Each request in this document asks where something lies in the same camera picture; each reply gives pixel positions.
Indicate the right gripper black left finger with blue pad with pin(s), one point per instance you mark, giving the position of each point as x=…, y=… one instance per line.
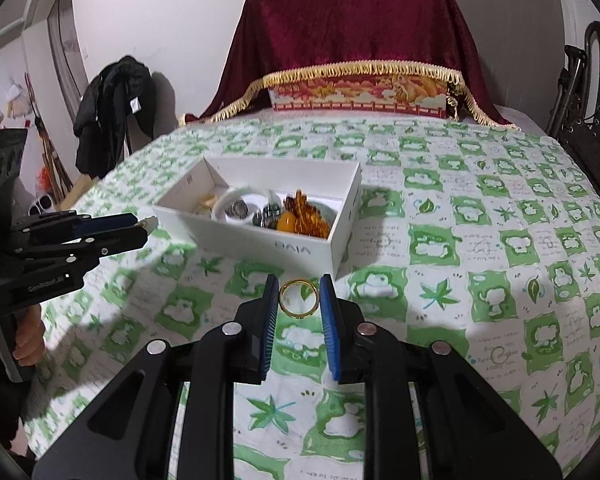
x=126, y=432

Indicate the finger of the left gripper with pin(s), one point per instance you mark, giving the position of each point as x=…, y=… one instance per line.
x=90, y=226
x=113, y=242

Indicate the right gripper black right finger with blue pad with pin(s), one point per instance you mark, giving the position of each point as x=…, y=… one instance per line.
x=429, y=413

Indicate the green jade bangle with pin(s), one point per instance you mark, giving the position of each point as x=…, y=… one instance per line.
x=315, y=219

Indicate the white jade gold pendant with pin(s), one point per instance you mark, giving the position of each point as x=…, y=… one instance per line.
x=206, y=202

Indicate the person's left hand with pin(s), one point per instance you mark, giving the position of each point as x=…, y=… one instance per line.
x=30, y=344

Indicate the white sunglasses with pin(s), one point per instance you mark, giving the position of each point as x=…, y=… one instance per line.
x=43, y=204

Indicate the black jacket on chair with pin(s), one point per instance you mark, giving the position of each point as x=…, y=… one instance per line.
x=122, y=89

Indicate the green white patterned bedsheet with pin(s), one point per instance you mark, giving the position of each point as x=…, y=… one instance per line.
x=486, y=238

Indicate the white vivo cardboard box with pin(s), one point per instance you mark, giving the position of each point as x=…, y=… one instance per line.
x=336, y=184

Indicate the black folding chair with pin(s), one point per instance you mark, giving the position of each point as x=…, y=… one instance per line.
x=575, y=118

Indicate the red gold decorated box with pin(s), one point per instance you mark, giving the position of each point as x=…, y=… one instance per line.
x=400, y=94

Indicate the dark red velvet cloth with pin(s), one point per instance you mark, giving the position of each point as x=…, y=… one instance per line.
x=285, y=42

